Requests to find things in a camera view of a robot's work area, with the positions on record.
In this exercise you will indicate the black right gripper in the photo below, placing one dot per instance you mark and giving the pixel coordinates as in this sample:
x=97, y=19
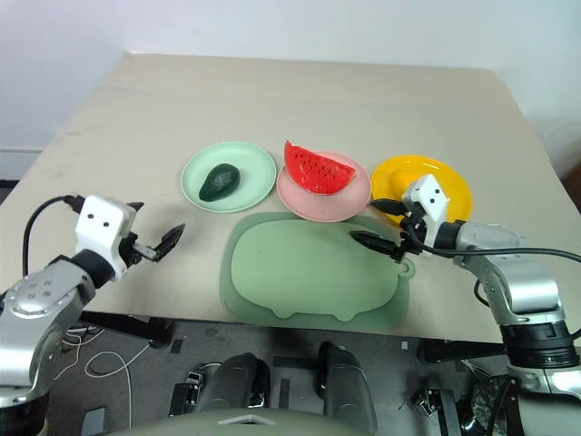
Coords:
x=412, y=231

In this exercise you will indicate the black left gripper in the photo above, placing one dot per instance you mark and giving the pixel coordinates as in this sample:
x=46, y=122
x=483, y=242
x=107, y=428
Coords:
x=129, y=252

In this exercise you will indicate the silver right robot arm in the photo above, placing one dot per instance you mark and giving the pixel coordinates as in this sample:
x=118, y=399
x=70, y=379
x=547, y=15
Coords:
x=517, y=277

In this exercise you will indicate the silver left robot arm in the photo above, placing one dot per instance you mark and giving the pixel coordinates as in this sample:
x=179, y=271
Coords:
x=50, y=295

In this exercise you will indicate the pink plate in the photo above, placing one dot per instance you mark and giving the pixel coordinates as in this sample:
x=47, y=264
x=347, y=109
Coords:
x=327, y=206

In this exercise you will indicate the yellow plate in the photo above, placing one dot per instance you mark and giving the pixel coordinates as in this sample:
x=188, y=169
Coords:
x=454, y=181

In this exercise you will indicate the light green plate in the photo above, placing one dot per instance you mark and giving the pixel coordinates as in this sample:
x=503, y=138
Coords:
x=254, y=181

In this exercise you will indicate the dark green avocado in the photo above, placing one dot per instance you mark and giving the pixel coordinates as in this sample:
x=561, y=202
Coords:
x=219, y=182

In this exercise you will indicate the red watermelon slice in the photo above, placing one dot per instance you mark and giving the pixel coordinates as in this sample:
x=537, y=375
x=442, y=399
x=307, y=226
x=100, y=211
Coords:
x=318, y=172

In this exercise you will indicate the green silicone mat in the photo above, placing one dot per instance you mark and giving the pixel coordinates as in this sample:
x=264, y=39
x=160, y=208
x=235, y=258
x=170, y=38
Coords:
x=299, y=268

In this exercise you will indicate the dark rounded shape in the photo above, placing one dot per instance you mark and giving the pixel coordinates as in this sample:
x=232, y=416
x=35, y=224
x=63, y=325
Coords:
x=233, y=381
x=347, y=386

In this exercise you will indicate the grey-green robot torso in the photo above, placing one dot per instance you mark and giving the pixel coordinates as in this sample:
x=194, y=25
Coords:
x=218, y=424

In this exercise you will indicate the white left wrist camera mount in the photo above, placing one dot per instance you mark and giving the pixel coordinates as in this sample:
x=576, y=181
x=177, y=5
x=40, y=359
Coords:
x=102, y=222

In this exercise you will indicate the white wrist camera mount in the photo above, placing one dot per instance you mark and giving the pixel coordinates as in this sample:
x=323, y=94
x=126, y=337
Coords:
x=431, y=195
x=102, y=222

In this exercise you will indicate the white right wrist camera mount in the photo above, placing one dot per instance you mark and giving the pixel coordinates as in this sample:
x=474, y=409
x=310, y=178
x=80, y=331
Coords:
x=431, y=195

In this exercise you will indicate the black table frame bar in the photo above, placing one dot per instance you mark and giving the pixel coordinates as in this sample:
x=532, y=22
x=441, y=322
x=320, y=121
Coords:
x=131, y=327
x=463, y=350

